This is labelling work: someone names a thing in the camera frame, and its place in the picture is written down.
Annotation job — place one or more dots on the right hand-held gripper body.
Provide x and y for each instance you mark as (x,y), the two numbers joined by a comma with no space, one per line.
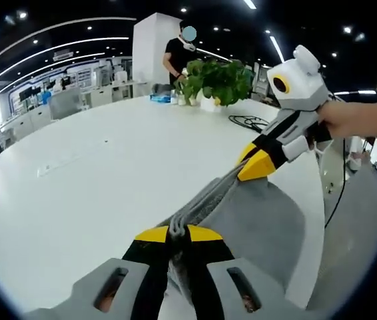
(303,90)

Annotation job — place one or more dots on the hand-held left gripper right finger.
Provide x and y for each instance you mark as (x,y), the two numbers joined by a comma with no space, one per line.
(215,266)

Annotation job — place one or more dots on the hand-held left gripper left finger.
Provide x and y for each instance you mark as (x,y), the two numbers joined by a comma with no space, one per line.
(142,273)

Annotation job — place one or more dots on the grey towel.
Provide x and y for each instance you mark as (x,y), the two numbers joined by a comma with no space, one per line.
(258,226)

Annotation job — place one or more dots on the person's right hand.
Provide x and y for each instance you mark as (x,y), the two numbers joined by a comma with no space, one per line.
(336,120)

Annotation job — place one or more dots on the white plant pot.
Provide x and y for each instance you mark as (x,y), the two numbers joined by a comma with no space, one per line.
(210,104)

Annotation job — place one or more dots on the green potted plant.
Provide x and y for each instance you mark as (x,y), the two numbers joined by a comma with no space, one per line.
(218,80)

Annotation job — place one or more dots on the white table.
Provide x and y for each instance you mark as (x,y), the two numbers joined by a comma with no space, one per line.
(108,166)

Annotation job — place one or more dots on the clear bottle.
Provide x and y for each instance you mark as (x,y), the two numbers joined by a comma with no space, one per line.
(175,97)

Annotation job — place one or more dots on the blue packet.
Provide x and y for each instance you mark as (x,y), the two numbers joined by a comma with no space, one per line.
(162,98)

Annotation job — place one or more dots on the grey bag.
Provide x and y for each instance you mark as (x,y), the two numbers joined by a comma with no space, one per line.
(162,89)

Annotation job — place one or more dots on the grey partition panel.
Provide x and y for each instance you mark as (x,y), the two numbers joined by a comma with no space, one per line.
(65,105)

